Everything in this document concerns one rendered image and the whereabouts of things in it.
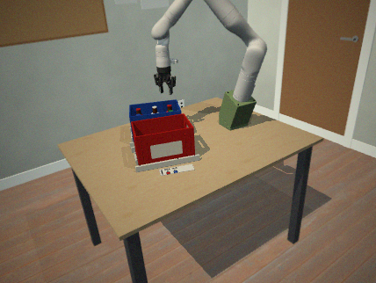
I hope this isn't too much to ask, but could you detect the red plastic crate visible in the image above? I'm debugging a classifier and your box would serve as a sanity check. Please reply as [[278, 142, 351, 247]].
[[131, 114, 195, 165]]

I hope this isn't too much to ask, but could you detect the white paper pick list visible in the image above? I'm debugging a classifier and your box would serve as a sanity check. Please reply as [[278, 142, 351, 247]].
[[159, 164, 195, 176]]

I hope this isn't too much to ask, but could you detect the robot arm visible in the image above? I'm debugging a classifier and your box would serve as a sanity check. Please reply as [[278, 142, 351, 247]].
[[151, 0, 267, 102]]

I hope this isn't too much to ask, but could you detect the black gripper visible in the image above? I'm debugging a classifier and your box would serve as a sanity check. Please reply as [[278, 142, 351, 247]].
[[154, 66, 176, 95]]

